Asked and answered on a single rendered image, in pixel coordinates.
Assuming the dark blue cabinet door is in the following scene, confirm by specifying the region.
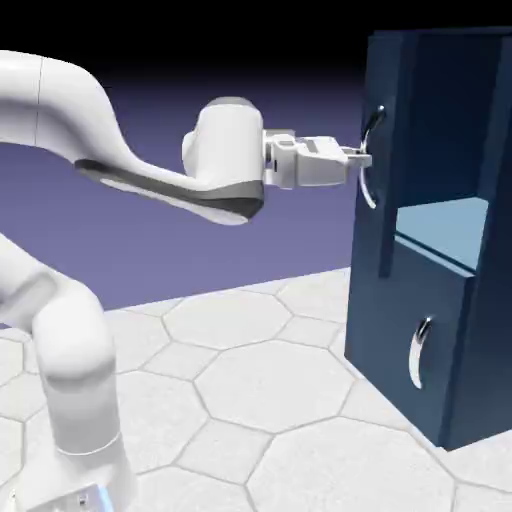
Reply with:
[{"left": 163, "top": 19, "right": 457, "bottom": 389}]
[
  {"left": 344, "top": 234, "right": 478, "bottom": 452},
  {"left": 353, "top": 30, "right": 420, "bottom": 280}
]

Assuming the dark blue cabinet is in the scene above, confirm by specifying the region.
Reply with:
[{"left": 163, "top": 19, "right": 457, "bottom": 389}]
[{"left": 344, "top": 26, "right": 512, "bottom": 452}]

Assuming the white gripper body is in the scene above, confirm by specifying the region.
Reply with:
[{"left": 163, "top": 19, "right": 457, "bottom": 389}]
[{"left": 294, "top": 135, "right": 349, "bottom": 190}]

